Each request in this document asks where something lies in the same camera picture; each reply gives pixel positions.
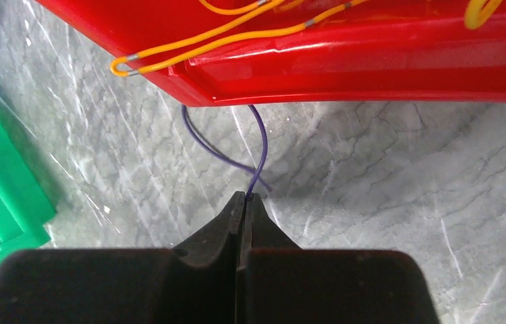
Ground red plastic bin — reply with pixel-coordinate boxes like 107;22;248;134
37;1;506;107

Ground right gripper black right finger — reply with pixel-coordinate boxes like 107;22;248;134
237;194;299;323

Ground coloured wire bundle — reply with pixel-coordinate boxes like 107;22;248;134
181;104;273;198

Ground orange wires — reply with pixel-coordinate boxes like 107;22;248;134
109;0;504;78

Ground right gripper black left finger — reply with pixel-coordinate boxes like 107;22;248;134
163;192;245;323

